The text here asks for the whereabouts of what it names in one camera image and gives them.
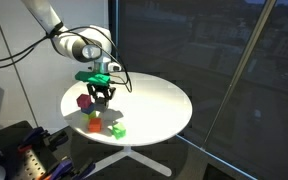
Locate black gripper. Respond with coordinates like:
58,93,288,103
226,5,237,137
87,83,116,102

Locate grey block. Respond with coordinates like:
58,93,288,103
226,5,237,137
95,98,109,112

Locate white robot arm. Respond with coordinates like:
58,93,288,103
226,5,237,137
21,0,122,102

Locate blue block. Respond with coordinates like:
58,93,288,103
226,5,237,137
81,103,95,114

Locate magenta block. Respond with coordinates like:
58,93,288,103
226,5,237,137
76,94,92,108

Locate yellow-green block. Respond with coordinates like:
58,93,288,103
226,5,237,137
82,111,97,120

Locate orange block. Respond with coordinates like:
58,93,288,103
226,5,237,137
88,118,102,132

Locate green block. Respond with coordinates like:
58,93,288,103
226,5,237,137
112,123,126,139

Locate white round table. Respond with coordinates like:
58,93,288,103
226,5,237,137
61,72,192,146

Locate white table leg base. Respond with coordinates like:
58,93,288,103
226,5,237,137
83,145,173,178

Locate black orange clamp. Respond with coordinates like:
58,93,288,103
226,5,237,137
17,127,68,152

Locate blue clamp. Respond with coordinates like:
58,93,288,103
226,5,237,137
37,159,96,180

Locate black perforated board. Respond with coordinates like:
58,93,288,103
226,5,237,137
0,121,68,180

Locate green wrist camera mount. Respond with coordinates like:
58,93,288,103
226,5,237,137
75,71,110,86

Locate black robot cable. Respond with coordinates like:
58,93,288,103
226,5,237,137
0,25,133,94

